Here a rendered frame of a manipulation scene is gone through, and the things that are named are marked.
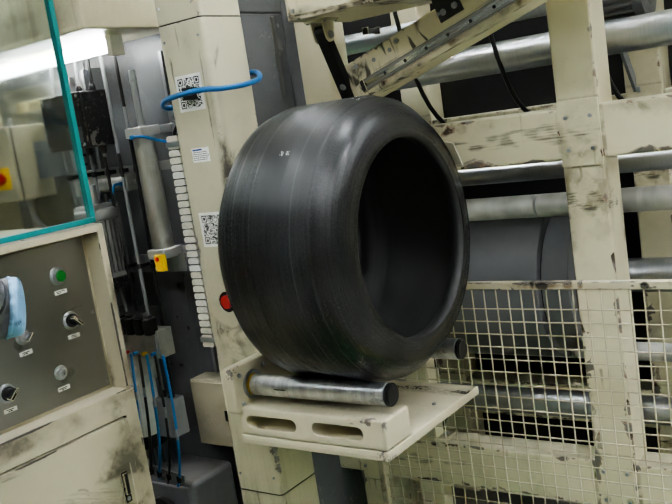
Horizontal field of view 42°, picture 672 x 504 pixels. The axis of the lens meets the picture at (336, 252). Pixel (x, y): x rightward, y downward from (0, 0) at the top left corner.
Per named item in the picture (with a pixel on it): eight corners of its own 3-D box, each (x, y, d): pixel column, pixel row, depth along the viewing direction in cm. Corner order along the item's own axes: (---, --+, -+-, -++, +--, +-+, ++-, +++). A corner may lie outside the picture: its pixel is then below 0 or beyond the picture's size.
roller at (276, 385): (246, 397, 179) (242, 376, 179) (260, 390, 183) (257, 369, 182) (388, 410, 159) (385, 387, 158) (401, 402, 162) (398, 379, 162)
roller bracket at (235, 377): (228, 415, 178) (220, 369, 177) (339, 355, 210) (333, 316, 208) (240, 416, 176) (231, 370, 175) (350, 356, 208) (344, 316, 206)
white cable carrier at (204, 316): (203, 346, 197) (165, 136, 189) (218, 340, 201) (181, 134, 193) (217, 347, 194) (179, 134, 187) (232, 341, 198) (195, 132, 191)
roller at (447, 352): (325, 355, 201) (322, 337, 201) (337, 350, 205) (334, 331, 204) (459, 362, 181) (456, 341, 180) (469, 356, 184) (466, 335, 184)
